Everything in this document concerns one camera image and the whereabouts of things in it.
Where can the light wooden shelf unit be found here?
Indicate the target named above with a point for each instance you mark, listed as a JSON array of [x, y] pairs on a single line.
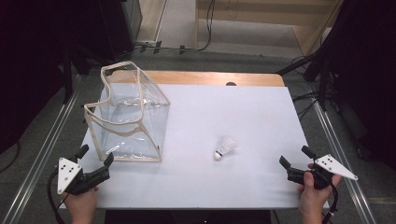
[[264, 18]]

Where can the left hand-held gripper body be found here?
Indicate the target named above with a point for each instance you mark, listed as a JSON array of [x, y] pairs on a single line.
[[90, 179]]

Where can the white feather shuttlecock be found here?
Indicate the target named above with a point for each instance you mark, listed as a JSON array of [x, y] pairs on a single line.
[[224, 147]]

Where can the wooden table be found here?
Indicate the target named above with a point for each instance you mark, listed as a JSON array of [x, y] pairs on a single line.
[[202, 77]]

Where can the metal floor rail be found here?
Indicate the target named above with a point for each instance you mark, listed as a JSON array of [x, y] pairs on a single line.
[[345, 174], [40, 161]]

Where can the dark cabinet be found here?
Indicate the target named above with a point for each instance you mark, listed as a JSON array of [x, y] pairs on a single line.
[[124, 28]]

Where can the white board sheet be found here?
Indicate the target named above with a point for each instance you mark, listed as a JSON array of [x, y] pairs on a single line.
[[218, 180]]

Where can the black metal stand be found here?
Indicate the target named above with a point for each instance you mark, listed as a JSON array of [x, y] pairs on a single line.
[[299, 63]]

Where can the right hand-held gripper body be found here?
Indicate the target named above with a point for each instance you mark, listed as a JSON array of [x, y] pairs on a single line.
[[333, 166]]

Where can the black curtain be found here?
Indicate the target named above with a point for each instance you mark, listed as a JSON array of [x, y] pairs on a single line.
[[31, 62], [367, 77]]

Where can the clear plastic bag beige trim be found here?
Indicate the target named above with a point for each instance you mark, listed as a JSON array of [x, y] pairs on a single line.
[[130, 124]]

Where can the person's right hand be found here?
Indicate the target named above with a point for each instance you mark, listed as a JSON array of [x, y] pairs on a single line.
[[313, 199]]

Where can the person's left hand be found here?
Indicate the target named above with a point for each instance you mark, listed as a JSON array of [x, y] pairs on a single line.
[[81, 202]]

